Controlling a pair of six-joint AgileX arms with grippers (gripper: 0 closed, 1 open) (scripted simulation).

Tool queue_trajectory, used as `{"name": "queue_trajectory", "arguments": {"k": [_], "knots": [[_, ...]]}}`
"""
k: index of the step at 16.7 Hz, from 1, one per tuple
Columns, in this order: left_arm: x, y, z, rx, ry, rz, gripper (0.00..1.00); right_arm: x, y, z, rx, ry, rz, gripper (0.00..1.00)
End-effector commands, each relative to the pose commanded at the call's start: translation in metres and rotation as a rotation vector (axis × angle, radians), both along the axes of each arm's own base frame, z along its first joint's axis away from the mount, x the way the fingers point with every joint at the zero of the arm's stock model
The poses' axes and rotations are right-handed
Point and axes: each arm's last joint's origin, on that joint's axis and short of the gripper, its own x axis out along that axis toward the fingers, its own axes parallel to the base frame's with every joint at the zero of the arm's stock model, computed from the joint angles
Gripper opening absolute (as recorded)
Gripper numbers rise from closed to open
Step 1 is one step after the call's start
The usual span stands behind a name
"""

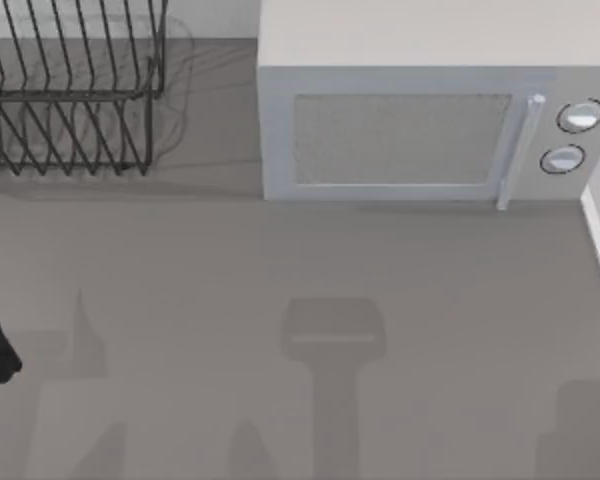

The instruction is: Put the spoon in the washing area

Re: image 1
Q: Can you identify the microwave door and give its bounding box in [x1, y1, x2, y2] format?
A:
[259, 67, 556, 202]

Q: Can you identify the pale microwave oven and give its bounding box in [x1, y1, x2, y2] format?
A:
[257, 0, 600, 211]

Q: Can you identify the small microwave knob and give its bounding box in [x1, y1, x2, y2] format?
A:
[538, 143, 587, 176]

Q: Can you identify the large microwave knob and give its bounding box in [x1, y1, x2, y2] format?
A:
[555, 97, 600, 135]

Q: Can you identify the black wire dish rack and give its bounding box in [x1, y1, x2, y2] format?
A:
[0, 0, 170, 177]

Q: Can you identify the microwave door handle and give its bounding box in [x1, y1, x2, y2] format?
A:
[495, 93, 547, 212]

